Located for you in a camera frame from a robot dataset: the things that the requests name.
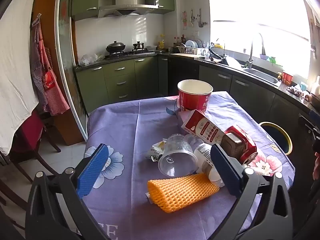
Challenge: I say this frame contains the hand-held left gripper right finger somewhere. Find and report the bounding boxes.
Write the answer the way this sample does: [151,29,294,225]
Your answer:
[210,144,293,240]

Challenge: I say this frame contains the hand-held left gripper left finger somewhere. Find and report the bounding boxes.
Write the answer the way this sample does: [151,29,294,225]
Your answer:
[25,144,110,240]

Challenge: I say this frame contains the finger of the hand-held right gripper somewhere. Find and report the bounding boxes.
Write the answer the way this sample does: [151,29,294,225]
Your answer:
[299,115,320,153]

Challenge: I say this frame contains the clear plastic bottle white label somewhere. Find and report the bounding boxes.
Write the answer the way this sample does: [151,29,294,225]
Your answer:
[184,134,225,188]

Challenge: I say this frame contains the blue bin with yellow rim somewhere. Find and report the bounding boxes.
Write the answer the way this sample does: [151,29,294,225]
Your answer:
[259,122,293,155]

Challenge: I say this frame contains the crushed red drink can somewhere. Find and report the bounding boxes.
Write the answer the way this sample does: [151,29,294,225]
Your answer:
[225,125,258,165]

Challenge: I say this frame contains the red white milk carton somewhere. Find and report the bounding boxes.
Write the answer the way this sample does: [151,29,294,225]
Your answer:
[180,109,225,145]

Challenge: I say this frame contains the clear plastic cup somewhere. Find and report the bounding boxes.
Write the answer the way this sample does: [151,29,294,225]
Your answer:
[158,134,198,177]

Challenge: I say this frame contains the orange foam net sleeve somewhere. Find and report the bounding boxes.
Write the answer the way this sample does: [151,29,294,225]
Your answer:
[147,173,220,213]

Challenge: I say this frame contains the silver wrapper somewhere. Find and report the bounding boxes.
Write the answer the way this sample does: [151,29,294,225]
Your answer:
[145,140,167,162]

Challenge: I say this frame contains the red paper bowl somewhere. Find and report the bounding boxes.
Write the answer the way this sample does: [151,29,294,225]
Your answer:
[177,79,214,114]

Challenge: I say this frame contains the person's right hand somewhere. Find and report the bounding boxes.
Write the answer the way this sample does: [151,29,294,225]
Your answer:
[313,151,320,179]

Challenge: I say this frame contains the white jug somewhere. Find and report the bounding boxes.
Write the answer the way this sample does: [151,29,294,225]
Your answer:
[311,76,320,98]

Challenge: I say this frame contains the dark crumpled rag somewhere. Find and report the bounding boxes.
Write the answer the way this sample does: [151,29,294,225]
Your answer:
[286,85,303,97]

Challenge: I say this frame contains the purple floral tablecloth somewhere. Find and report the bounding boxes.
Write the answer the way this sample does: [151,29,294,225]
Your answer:
[84,91,295,240]

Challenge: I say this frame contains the dark lower cabinets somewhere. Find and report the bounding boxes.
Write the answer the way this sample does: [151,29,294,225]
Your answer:
[167,56,320,155]

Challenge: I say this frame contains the wooden chair with red cloth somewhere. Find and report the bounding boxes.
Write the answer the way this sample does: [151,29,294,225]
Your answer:
[0,110,62,183]

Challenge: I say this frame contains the steel sink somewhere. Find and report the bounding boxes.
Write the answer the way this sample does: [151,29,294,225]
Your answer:
[241,67,282,87]

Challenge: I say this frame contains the red checked aprons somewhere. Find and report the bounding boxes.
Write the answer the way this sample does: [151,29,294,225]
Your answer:
[30,14,70,115]

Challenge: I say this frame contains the green lower cabinets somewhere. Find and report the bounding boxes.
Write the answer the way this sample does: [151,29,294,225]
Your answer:
[75,55,169,113]

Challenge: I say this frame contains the green cabinets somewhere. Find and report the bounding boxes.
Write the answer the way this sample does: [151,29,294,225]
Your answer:
[71,0,175,22]
[75,55,169,113]

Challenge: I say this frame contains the steel kitchen faucet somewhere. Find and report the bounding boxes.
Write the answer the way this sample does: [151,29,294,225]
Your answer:
[246,32,265,68]

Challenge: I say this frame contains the white plate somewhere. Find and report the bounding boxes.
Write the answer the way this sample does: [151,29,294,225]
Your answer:
[225,56,243,69]

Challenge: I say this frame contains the black kitchen countertop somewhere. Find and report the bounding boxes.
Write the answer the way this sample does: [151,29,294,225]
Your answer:
[74,51,320,117]

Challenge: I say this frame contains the clear plastic bag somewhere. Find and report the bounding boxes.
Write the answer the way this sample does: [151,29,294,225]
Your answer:
[79,53,105,67]

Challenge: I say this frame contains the glass sliding door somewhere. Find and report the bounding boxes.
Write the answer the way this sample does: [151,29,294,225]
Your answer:
[54,0,88,140]

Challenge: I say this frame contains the black gas stove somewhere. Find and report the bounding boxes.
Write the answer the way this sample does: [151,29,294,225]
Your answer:
[105,50,155,59]

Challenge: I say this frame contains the black wok with lid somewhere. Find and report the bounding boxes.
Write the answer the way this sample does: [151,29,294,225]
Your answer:
[106,41,126,54]

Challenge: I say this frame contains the white dish rack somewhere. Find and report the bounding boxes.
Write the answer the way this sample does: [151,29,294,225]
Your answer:
[177,39,208,55]

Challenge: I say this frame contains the white hanging cloth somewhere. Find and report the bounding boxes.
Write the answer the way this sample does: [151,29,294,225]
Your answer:
[0,0,40,153]

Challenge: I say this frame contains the bright window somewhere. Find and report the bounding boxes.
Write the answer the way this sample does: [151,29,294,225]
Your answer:
[207,0,313,78]

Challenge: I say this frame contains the dark condiment bottles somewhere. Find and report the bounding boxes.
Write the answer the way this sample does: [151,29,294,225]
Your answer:
[174,35,187,47]

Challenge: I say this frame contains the green upper cabinets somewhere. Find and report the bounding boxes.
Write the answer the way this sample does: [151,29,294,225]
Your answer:
[71,0,175,22]

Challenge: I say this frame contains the steel range hood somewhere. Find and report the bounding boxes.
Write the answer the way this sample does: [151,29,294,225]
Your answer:
[97,0,160,18]

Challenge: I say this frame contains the hanging wall utensils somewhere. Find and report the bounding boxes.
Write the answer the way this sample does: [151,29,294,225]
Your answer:
[190,9,208,28]

